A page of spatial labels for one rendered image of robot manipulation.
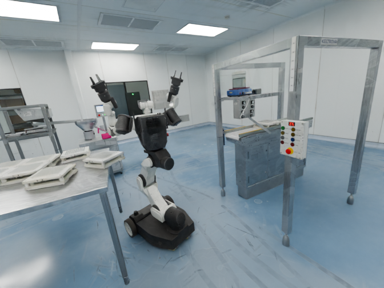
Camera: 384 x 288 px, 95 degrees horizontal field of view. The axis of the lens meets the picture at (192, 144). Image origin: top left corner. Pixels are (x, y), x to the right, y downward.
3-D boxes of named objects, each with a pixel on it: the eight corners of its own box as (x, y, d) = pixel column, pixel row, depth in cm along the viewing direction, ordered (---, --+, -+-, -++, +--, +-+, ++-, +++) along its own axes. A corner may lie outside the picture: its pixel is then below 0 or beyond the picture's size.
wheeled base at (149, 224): (202, 227, 188) (199, 200, 179) (164, 263, 153) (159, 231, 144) (165, 206, 232) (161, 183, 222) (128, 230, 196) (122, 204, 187)
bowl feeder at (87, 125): (80, 142, 317) (74, 122, 307) (79, 139, 347) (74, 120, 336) (108, 136, 341) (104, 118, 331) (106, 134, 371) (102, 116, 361)
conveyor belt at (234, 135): (238, 141, 199) (238, 137, 198) (224, 138, 221) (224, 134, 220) (312, 122, 253) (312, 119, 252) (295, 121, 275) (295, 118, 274)
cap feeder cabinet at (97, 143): (90, 184, 324) (78, 144, 303) (88, 174, 371) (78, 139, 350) (124, 173, 355) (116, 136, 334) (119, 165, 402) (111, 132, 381)
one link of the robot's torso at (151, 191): (174, 208, 187) (154, 168, 192) (159, 219, 173) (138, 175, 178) (167, 210, 198) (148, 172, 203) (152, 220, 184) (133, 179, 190)
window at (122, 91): (113, 119, 585) (104, 82, 554) (112, 119, 586) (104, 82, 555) (152, 113, 654) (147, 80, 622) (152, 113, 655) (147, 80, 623)
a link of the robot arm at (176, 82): (182, 80, 164) (179, 92, 169) (184, 79, 173) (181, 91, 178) (170, 76, 164) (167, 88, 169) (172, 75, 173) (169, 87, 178)
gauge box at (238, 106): (239, 119, 187) (239, 100, 182) (233, 118, 196) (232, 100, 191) (255, 116, 196) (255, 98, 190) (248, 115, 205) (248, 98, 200)
